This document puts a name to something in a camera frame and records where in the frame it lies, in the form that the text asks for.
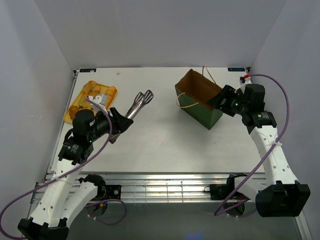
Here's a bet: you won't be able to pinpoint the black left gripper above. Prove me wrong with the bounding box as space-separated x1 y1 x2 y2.
87 106 134 142

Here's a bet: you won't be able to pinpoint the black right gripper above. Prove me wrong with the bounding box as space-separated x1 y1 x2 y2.
206 85 248 117

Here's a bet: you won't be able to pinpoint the green paper bag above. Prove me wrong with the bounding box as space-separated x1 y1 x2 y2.
174 68 223 130

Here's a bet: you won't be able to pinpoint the metal serving tongs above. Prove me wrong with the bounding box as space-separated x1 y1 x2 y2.
109 89 154 144

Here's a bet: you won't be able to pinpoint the long ridged twisted bread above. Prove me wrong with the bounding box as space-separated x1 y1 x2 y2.
100 84 118 109

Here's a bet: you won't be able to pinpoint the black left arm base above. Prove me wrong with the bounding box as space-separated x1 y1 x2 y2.
93 184 122 201

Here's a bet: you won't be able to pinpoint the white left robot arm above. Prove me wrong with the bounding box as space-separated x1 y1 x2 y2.
17 107 134 240

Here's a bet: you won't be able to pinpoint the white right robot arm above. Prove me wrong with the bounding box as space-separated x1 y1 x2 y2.
207 83 311 218

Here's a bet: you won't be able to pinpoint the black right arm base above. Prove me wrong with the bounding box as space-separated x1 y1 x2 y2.
203 184 249 200

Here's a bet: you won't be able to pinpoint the sliced seeded bread loaf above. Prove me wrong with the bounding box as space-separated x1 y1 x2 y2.
78 94 89 109

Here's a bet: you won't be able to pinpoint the brown bread chunk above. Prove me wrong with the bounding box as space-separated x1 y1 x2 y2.
69 105 79 121

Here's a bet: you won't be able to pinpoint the yellow plastic tray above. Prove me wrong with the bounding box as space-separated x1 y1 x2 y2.
63 80 119 124

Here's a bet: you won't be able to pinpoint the round glazed bun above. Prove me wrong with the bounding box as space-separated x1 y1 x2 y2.
82 80 101 97

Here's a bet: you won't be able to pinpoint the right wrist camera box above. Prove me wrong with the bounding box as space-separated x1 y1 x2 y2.
239 73 253 93

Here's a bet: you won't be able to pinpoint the aluminium table rail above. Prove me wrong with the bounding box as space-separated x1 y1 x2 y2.
31 172 301 205

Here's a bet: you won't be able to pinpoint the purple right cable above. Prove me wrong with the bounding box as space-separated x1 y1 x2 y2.
214 73 289 216

